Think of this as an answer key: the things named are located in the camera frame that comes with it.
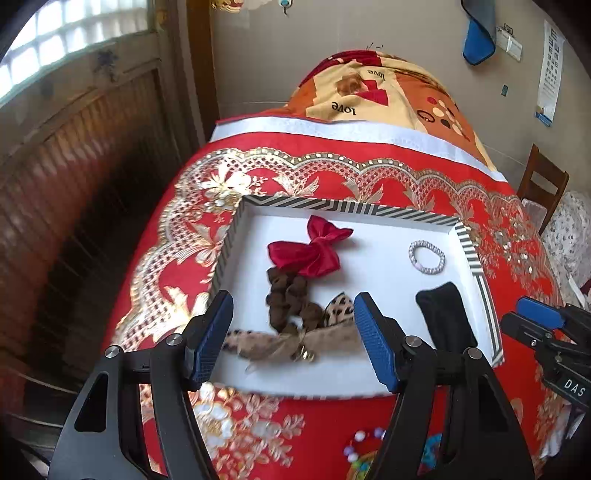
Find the wooden chair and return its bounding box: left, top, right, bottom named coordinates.
left=516, top=144, right=570, bottom=232

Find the orange printed blanket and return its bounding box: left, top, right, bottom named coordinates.
left=281, top=50, right=497, bottom=171

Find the red satin hair bow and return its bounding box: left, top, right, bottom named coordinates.
left=268, top=215, right=354, bottom=278

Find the multicoloured bead bracelet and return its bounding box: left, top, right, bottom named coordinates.
left=344, top=427, right=386, bottom=464

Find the window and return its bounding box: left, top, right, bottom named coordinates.
left=0, top=0, right=160, bottom=109

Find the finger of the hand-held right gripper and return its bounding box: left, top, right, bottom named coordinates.
left=517, top=296, right=591, bottom=344
left=501, top=313, right=561, bottom=356

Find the striped white jewelry box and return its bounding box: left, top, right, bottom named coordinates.
left=210, top=194, right=505, bottom=400

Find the eye chart poster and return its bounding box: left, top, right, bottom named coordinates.
left=534, top=19, right=566, bottom=126

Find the brown wooden door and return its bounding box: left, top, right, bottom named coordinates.
left=0, top=39, right=208, bottom=462

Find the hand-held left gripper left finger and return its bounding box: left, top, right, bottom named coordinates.
left=48, top=290, right=235, bottom=480

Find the blue grey towel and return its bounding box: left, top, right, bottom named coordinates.
left=461, top=0, right=497, bottom=66

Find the leopard hair bow with bells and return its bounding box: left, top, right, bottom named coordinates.
left=222, top=293, right=365, bottom=365

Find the white wall switch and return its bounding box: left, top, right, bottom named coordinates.
left=496, top=25, right=523, bottom=62

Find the brown scrunchie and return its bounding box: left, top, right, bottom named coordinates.
left=265, top=265, right=326, bottom=335

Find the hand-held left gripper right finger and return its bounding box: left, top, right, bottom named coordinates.
left=353, top=292, right=536, bottom=480

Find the red gold patterned tablecloth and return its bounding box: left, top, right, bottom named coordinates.
left=108, top=131, right=578, bottom=480

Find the white lace cloth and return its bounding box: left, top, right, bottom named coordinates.
left=522, top=189, right=591, bottom=296

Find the silver rhinestone bracelet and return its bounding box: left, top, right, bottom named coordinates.
left=409, top=240, right=446, bottom=275

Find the black cloth pouch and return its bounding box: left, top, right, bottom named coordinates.
left=416, top=282, right=478, bottom=352

